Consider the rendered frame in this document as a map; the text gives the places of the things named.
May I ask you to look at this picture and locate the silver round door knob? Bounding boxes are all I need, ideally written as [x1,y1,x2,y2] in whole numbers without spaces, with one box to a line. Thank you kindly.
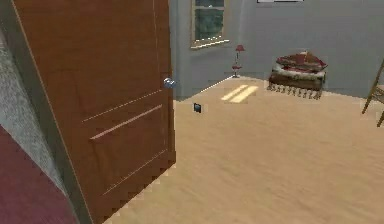
[163,77,177,90]

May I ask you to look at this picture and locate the red floor lamp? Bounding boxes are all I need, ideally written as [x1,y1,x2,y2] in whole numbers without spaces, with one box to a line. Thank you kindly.
[231,44,246,79]

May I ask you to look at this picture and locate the white framed wall picture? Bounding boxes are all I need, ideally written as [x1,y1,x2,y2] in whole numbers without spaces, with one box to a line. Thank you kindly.
[256,0,305,4]

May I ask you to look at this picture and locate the wooden chair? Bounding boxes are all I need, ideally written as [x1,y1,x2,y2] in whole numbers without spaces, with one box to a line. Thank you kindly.
[361,59,384,128]

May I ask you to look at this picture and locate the window with pale frame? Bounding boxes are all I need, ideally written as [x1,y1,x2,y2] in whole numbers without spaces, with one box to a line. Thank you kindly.
[190,0,231,50]

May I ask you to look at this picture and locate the brown wooden room door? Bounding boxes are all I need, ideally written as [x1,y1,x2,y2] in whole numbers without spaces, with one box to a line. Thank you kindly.
[11,0,177,224]

